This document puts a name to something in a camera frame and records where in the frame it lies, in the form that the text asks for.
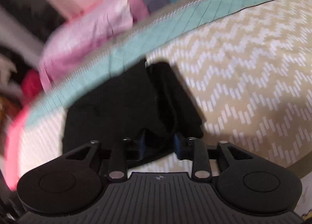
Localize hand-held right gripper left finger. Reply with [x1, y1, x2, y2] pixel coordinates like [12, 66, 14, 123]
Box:
[65, 129, 147, 182]

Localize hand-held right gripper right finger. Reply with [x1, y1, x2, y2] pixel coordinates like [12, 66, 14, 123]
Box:
[174, 133, 254, 182]

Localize black pants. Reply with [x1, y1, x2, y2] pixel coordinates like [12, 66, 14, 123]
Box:
[61, 57, 205, 169]

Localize zigzag patterned bed blanket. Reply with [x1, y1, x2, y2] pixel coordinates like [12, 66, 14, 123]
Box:
[17, 0, 312, 180]

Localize pink cloth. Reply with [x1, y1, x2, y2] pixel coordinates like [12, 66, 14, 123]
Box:
[39, 0, 150, 90]

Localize red cloth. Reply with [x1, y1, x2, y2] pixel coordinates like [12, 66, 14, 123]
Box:
[21, 69, 45, 104]

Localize dark cloth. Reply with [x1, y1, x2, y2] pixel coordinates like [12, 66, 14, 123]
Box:
[0, 0, 67, 41]

